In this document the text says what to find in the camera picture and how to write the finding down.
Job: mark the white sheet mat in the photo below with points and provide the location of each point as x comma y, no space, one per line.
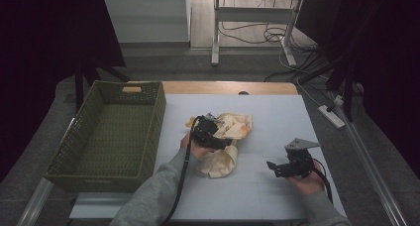
264,120

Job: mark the green perforated plastic basket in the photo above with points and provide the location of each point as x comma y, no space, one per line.
109,136

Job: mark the person's right hand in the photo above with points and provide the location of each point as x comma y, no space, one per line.
308,184

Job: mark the cream cloth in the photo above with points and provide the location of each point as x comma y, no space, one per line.
228,160

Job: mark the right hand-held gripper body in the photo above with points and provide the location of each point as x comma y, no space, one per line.
297,166

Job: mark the aluminium rail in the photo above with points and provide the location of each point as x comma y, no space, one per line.
36,199
373,173

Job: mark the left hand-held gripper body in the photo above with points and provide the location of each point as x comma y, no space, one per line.
204,132

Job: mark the white metal desk frame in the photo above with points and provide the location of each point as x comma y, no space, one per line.
254,14

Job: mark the white power strip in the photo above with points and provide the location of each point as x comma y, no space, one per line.
331,116

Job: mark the black table grommet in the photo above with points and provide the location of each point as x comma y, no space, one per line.
243,92

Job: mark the white cabinet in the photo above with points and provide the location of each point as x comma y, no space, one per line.
148,18

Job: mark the person's left hand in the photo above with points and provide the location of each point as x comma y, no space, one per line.
198,150

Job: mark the black stand legs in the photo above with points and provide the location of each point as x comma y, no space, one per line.
79,87
347,93

